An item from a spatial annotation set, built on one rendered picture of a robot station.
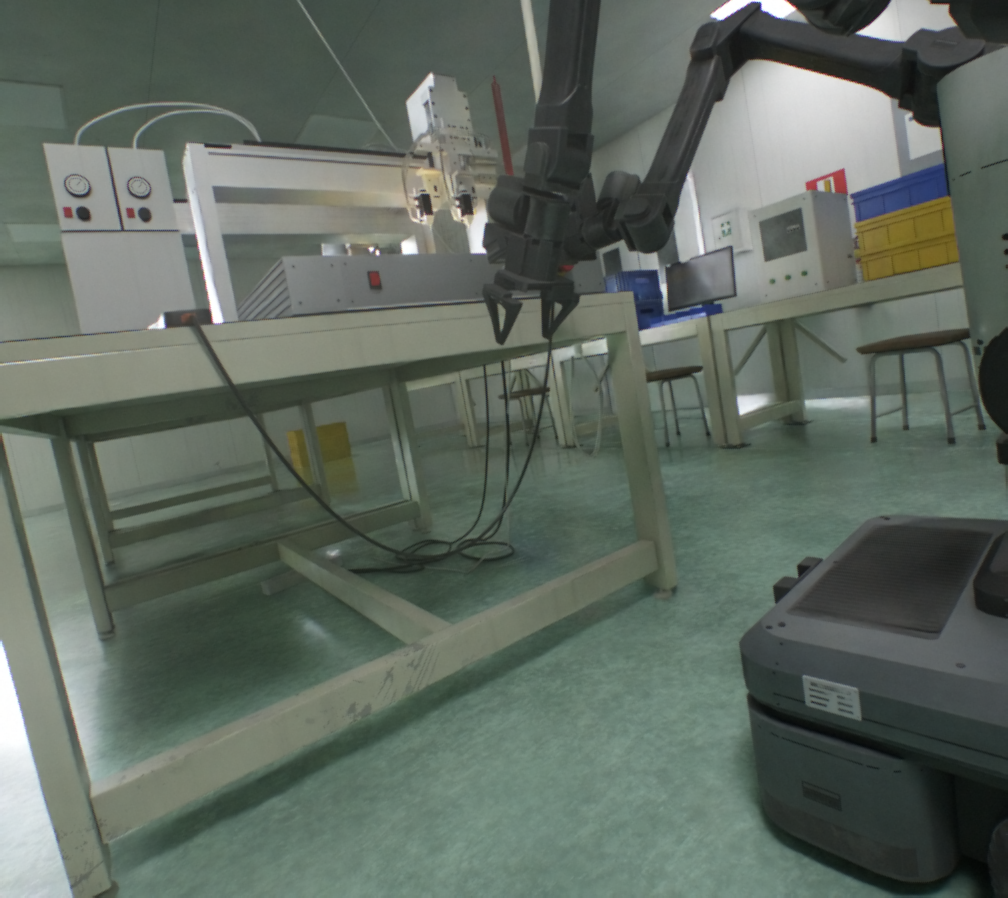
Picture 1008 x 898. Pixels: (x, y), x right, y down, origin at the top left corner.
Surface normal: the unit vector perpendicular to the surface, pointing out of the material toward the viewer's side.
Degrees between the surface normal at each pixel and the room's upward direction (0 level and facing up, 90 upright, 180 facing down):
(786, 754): 90
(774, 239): 90
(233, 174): 90
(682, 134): 58
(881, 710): 90
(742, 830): 0
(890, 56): 51
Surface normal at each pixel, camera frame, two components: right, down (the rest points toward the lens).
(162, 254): 0.58, -0.04
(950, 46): -0.44, -0.41
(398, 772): -0.17, -0.98
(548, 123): -0.68, 0.20
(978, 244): -0.94, 0.31
